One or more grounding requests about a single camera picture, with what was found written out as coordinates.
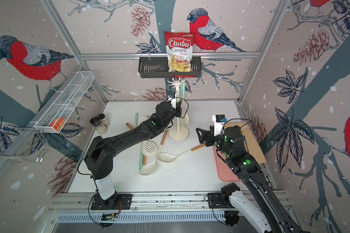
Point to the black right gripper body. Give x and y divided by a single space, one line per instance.
212 140

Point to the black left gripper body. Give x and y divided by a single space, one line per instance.
177 112

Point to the cream utensil rack stand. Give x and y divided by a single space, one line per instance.
178 131

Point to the mint handle cream skimmer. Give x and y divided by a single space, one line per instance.
185 117

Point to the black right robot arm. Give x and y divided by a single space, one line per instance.
269 215

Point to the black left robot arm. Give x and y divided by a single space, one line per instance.
100 155

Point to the pink tray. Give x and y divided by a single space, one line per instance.
223 171

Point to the Chuba cassava chips bag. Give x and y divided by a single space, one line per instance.
179 49

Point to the cream salt shaker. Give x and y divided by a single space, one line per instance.
104 120

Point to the black lid pepper shaker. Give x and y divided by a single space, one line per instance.
98 125

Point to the red orange packet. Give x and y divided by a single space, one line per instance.
58 123

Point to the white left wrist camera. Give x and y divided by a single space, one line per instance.
170 95

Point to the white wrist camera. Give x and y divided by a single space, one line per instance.
219 122
170 95

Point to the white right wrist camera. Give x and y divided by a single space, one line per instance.
219 122

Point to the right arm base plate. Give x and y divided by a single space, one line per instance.
218 201

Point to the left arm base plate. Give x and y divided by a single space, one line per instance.
116 202

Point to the wire hook rack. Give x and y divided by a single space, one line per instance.
22 144

